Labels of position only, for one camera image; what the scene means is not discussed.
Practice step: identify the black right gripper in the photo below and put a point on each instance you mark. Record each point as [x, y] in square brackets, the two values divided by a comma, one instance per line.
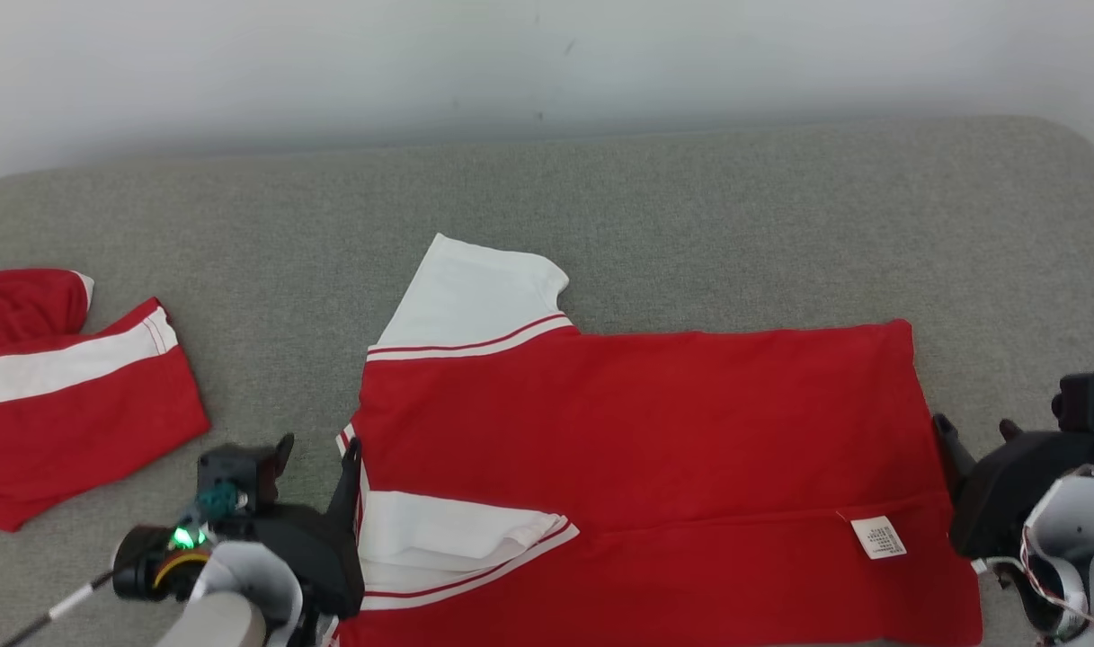
[996, 503]

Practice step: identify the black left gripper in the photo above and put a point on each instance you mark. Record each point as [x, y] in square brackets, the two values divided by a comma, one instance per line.
[326, 566]

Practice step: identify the red shorts with white stripe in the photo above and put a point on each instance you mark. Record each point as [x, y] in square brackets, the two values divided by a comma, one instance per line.
[79, 422]

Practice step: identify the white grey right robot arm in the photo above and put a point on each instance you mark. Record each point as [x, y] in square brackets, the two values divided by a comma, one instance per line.
[1086, 521]

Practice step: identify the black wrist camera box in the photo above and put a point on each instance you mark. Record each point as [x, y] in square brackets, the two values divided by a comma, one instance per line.
[232, 467]
[1086, 400]

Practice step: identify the red shirt with white sleeves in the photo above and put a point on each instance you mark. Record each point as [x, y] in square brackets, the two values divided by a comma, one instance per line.
[645, 431]

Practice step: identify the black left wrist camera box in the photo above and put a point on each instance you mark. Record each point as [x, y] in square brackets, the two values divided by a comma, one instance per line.
[232, 467]

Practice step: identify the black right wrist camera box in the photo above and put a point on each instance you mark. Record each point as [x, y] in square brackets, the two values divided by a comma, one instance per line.
[1086, 400]

